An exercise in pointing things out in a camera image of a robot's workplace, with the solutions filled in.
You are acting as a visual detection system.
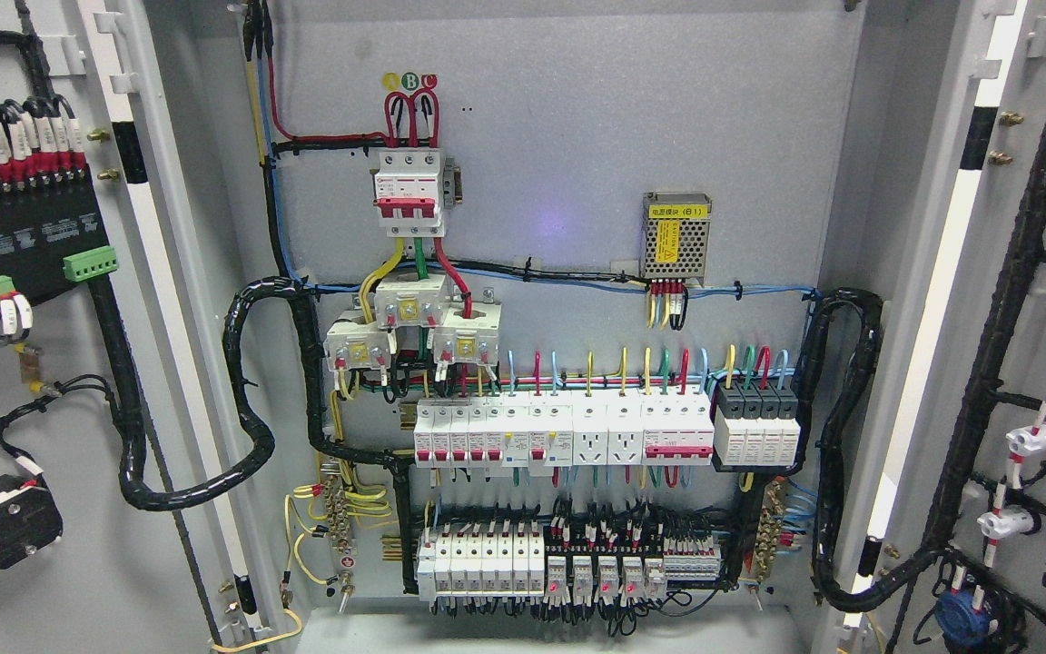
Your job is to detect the grey cabinet door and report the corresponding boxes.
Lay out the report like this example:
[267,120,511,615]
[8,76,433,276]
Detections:
[798,1,1046,653]
[0,1,233,653]

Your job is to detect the white mini breaker row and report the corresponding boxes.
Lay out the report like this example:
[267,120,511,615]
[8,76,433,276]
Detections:
[412,392,574,477]

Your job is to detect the white current transformers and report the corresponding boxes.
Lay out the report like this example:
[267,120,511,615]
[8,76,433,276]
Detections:
[323,272,501,373]

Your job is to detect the white socket modules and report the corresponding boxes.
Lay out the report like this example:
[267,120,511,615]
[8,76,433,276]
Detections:
[572,391,644,465]

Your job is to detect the main red white breaker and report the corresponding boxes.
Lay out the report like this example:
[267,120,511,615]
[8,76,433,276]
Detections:
[373,148,459,239]

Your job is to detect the perforated metal power supply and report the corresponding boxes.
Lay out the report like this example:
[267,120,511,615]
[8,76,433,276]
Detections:
[640,191,713,281]

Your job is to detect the white red circuit breaker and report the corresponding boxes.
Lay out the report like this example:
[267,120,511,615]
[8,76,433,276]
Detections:
[642,393,714,465]

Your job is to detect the lower white breaker row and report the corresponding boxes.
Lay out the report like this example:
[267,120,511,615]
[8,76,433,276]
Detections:
[416,524,547,603]

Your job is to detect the black relay terminal row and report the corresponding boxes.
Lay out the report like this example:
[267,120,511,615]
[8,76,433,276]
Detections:
[540,504,724,611]

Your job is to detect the black white surge protector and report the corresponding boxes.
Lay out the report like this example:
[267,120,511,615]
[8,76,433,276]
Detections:
[713,381,800,469]

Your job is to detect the black digital power meter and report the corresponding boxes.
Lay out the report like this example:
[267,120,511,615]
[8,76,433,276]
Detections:
[0,173,119,303]

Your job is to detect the black left cable loom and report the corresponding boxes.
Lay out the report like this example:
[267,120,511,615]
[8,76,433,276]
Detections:
[87,277,324,511]

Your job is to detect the black cable loom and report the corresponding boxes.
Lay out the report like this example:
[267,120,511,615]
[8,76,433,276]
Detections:
[87,277,324,511]
[795,287,942,611]

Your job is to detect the black right cable loom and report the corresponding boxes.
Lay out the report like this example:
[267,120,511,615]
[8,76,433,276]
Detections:
[795,287,942,611]

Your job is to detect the white rotary selector switch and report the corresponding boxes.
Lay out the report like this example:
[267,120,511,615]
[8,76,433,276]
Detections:
[0,473,64,569]

